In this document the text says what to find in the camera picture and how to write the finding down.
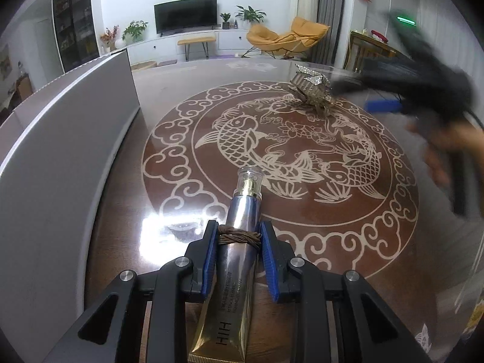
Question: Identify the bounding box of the black television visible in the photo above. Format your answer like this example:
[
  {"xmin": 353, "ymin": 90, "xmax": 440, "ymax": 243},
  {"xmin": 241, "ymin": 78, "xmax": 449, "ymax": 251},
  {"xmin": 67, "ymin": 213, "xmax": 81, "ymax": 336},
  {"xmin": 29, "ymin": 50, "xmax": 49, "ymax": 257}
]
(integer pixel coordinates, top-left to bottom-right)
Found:
[{"xmin": 154, "ymin": 0, "xmax": 218, "ymax": 38}]

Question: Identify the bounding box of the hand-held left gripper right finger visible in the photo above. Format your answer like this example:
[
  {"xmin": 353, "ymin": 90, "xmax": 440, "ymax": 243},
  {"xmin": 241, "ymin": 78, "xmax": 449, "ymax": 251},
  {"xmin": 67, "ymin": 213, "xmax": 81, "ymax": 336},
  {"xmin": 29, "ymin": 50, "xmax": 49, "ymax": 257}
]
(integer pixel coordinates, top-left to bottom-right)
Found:
[{"xmin": 260, "ymin": 221, "xmax": 432, "ymax": 363}]

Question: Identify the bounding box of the person's right hand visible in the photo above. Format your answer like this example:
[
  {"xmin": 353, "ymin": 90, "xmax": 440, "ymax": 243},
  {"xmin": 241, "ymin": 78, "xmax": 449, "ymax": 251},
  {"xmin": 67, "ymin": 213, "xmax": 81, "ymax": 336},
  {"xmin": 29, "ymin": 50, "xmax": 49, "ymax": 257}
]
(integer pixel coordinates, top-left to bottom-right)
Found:
[{"xmin": 410, "ymin": 121, "xmax": 484, "ymax": 190}]

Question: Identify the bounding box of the tall leafy potted plant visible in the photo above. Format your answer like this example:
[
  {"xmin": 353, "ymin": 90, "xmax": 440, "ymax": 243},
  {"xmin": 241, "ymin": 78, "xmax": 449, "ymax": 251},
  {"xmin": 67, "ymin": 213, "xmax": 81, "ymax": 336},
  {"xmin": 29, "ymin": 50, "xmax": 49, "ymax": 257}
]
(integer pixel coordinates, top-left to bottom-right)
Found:
[{"xmin": 235, "ymin": 5, "xmax": 266, "ymax": 27}]

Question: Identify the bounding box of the white storage box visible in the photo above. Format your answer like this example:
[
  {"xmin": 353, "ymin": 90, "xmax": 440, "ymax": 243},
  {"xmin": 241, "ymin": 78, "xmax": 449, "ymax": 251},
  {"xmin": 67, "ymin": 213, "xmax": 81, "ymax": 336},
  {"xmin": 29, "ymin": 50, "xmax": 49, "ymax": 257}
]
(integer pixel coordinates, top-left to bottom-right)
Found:
[{"xmin": 0, "ymin": 48, "xmax": 140, "ymax": 363}]

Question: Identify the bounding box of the bushy green potted plant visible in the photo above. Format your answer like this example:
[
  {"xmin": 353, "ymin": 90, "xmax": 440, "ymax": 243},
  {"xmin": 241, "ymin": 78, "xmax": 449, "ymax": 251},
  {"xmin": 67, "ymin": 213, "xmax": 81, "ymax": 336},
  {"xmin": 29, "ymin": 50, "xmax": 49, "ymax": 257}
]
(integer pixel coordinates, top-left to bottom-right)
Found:
[{"xmin": 122, "ymin": 20, "xmax": 149, "ymax": 43}]

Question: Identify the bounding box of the silver gold hair clip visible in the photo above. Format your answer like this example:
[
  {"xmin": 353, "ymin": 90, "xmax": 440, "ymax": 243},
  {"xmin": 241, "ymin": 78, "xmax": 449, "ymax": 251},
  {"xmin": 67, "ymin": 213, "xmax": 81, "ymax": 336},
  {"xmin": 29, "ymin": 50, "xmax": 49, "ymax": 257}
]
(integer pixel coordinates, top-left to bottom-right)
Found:
[{"xmin": 288, "ymin": 64, "xmax": 337, "ymax": 119}]

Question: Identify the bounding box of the framed wall picture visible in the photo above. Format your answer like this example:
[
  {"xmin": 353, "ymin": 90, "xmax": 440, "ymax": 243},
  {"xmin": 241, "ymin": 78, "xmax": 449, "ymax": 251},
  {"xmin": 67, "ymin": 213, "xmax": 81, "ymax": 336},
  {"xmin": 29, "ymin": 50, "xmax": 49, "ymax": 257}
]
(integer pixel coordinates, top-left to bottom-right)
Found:
[{"xmin": 0, "ymin": 43, "xmax": 12, "ymax": 82}]

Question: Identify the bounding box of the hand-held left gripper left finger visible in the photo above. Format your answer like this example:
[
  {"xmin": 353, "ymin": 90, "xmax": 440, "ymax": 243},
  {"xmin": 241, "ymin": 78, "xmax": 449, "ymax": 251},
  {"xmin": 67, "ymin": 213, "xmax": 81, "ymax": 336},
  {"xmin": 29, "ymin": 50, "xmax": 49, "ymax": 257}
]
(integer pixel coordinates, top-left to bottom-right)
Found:
[{"xmin": 45, "ymin": 220, "xmax": 220, "ymax": 363}]

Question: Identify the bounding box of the red flower bouquet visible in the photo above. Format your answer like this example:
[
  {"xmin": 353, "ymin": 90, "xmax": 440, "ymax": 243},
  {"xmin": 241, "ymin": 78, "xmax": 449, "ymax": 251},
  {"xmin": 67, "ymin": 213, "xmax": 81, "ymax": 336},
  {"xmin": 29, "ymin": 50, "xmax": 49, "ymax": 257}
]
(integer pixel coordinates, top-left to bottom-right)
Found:
[{"xmin": 100, "ymin": 26, "xmax": 119, "ymax": 51}]

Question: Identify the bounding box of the grey curtain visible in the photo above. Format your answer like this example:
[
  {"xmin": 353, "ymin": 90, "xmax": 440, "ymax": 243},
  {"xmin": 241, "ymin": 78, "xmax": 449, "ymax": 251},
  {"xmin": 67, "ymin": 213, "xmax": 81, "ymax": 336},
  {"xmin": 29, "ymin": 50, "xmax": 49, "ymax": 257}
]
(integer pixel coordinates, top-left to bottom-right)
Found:
[{"xmin": 317, "ymin": 0, "xmax": 346, "ymax": 65}]

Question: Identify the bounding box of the orange lounge chair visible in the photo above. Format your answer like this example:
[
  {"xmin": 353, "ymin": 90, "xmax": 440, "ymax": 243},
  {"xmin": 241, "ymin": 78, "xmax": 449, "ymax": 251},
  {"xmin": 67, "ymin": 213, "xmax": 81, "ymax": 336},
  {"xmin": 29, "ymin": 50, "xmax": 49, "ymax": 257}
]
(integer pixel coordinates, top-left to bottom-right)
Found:
[
  {"xmin": 247, "ymin": 24, "xmax": 293, "ymax": 57},
  {"xmin": 272, "ymin": 16, "xmax": 330, "ymax": 59}
]

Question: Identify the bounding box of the orange topped bench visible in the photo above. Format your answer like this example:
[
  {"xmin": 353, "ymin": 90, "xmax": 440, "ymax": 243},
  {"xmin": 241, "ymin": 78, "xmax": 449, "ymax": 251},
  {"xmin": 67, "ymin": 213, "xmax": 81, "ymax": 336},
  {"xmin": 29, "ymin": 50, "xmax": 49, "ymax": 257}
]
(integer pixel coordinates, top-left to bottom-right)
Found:
[{"xmin": 178, "ymin": 37, "xmax": 216, "ymax": 62}]

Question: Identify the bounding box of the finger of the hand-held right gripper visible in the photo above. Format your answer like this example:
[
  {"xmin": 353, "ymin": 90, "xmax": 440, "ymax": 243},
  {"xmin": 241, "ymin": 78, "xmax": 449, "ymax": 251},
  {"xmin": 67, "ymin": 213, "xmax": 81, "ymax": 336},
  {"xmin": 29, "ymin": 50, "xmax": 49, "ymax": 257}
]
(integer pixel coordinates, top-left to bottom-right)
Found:
[
  {"xmin": 364, "ymin": 99, "xmax": 414, "ymax": 117},
  {"xmin": 333, "ymin": 75, "xmax": 379, "ymax": 94}
]

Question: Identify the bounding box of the white television cabinet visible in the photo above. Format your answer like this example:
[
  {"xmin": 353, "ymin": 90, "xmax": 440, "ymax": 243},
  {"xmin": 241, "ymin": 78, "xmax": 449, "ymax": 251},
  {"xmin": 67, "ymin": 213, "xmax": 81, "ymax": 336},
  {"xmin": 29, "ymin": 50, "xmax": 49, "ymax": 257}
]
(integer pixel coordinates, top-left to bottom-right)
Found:
[{"xmin": 125, "ymin": 26, "xmax": 265, "ymax": 65}]

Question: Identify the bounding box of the dark glass bookcase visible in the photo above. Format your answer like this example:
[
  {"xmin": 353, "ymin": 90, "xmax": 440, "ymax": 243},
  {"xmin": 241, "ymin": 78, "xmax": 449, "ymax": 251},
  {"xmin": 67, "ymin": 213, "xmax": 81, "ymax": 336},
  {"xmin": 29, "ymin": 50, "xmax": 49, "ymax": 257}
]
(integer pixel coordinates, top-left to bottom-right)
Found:
[{"xmin": 52, "ymin": 0, "xmax": 101, "ymax": 72}]

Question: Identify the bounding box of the gold cosmetic tube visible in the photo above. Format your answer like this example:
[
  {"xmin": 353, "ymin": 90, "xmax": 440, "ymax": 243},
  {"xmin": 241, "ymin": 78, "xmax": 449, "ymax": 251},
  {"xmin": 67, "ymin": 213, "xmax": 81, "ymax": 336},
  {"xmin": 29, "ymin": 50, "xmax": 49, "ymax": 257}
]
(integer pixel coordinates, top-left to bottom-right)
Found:
[{"xmin": 188, "ymin": 166, "xmax": 264, "ymax": 363}]

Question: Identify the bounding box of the brown hair tie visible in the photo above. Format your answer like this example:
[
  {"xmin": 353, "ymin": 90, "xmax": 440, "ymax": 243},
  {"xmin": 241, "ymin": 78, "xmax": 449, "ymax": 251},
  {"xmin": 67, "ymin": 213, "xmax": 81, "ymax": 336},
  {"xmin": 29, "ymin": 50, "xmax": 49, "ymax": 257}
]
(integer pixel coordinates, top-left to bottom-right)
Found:
[{"xmin": 215, "ymin": 225, "xmax": 262, "ymax": 246}]

